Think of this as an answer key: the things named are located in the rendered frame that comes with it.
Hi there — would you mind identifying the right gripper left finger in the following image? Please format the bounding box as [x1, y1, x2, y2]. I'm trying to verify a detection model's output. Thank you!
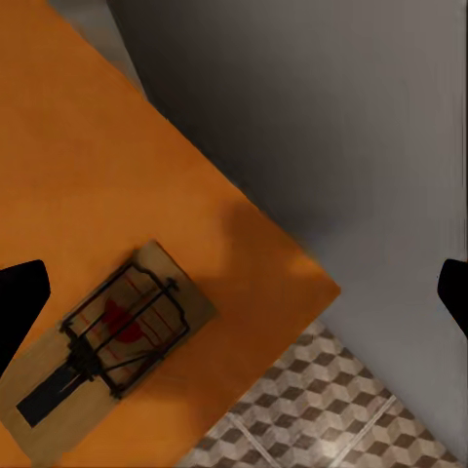
[0, 259, 51, 376]

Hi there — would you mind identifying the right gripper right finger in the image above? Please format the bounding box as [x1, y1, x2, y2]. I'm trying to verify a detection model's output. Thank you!
[436, 259, 468, 337]

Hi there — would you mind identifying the mousetrap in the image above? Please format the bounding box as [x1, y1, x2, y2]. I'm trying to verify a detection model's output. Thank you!
[0, 240, 218, 468]

